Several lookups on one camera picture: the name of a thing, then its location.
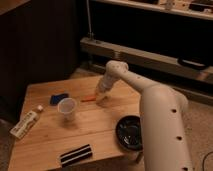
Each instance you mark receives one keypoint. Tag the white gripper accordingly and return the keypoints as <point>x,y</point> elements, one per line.
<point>101,92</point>

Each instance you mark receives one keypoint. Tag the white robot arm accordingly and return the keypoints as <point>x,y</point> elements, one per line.
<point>161,107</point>

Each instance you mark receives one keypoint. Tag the long grey case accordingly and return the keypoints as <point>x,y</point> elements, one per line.
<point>145,59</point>

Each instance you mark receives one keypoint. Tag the clear plastic cup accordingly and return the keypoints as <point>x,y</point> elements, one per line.
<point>67,107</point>

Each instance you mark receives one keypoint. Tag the blue crumpled cloth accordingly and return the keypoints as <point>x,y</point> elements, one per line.
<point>55,99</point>

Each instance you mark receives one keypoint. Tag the black bowl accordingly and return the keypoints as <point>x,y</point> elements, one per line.
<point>128,133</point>

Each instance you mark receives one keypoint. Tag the metal pole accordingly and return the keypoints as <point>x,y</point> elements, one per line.
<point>90,32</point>

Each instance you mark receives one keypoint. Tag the wooden table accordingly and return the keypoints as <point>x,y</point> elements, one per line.
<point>93,124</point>

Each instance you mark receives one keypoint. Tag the black white striped block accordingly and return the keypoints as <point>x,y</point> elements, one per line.
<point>76,155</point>

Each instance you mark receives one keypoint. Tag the white tube bottle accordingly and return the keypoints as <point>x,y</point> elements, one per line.
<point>26,122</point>

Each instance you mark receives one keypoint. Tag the wooden shelf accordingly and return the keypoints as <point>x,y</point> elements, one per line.
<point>176,7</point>

